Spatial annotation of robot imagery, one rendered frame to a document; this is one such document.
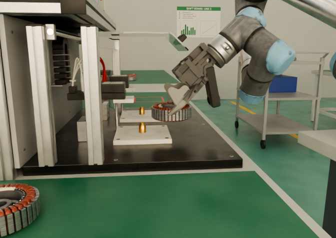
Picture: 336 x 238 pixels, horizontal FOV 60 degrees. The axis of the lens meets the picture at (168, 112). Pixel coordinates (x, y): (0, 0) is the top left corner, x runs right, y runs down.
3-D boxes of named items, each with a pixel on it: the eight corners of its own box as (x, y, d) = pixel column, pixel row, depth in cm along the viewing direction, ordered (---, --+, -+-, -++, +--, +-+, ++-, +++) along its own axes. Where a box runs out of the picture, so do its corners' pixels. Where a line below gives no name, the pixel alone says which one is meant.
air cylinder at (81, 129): (101, 133, 84) (100, 115, 83) (97, 141, 77) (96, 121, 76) (83, 134, 84) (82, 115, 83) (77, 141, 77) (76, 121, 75)
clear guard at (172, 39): (179, 51, 119) (179, 36, 118) (188, 50, 95) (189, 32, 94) (97, 51, 116) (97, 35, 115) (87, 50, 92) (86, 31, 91)
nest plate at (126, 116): (161, 112, 113) (161, 109, 113) (164, 121, 99) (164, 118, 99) (122, 113, 112) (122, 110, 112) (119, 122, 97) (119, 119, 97)
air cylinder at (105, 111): (109, 115, 108) (109, 101, 107) (107, 120, 101) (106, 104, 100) (95, 116, 107) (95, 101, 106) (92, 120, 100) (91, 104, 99)
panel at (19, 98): (82, 107, 123) (78, 34, 117) (20, 168, 59) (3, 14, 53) (80, 107, 123) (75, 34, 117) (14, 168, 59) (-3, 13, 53)
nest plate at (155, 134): (166, 128, 90) (166, 124, 90) (171, 143, 75) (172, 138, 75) (117, 129, 88) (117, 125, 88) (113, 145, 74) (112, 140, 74)
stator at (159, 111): (188, 113, 87) (188, 100, 87) (194, 121, 77) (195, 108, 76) (150, 114, 86) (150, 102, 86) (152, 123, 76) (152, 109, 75)
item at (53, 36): (98, 46, 117) (98, 38, 117) (54, 39, 57) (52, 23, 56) (94, 46, 117) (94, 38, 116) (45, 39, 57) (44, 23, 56)
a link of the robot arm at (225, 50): (231, 54, 83) (241, 54, 75) (219, 65, 84) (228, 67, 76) (214, 34, 82) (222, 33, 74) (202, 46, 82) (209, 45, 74)
